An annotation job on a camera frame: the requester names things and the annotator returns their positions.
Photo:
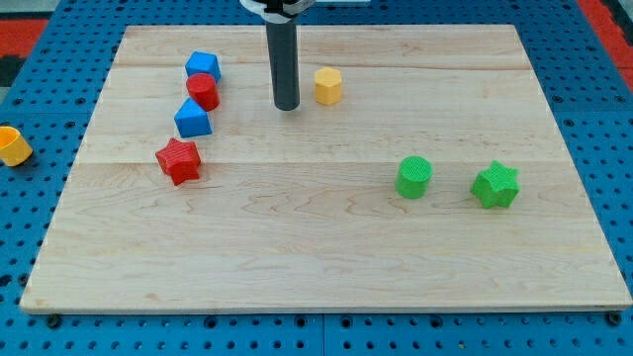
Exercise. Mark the blue triangular block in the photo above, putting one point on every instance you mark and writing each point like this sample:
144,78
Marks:
192,120

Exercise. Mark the yellow cylinder block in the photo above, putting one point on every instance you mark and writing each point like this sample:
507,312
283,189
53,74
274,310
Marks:
15,150

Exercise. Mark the red cylinder block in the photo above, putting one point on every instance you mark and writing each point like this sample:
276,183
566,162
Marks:
202,88

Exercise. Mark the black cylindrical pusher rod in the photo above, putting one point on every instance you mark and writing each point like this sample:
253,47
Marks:
283,58

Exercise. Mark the red star block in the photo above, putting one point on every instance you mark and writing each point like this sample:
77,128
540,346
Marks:
179,160

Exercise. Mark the green cylinder block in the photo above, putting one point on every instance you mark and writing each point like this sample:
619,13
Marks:
413,177

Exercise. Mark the blue cube block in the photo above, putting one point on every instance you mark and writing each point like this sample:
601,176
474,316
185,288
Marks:
203,62

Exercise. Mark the green star block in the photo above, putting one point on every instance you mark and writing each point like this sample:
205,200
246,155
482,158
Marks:
496,186

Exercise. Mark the yellow hexagon block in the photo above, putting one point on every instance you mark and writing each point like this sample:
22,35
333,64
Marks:
328,86

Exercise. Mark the wooden board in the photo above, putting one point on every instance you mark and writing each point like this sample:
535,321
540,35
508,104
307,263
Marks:
298,211

